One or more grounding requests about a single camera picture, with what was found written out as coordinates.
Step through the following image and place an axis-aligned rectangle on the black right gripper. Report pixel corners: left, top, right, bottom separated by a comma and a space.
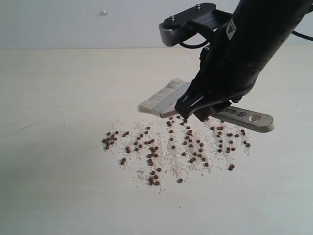
175, 22, 257, 122

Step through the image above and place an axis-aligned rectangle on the white wide paint brush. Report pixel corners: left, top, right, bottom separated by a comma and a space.
138, 79, 274, 133

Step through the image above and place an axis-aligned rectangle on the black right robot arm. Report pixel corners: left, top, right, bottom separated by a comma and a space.
175, 0, 313, 120

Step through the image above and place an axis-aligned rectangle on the scattered brown pellets and rice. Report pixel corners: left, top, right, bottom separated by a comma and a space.
101, 115, 252, 210

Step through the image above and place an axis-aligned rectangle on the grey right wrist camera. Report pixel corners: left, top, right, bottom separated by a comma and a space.
159, 2, 232, 49

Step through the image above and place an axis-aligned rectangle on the small white wall bump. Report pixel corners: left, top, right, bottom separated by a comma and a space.
100, 10, 109, 16

